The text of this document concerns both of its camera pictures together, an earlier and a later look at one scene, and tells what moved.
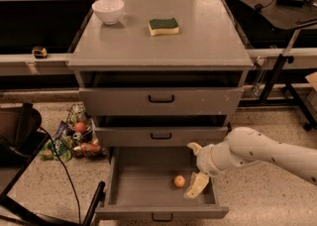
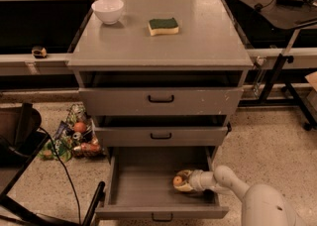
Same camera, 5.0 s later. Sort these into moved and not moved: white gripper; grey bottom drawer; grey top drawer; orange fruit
Moved: white gripper
Not moved: grey bottom drawer; orange fruit; grey top drawer
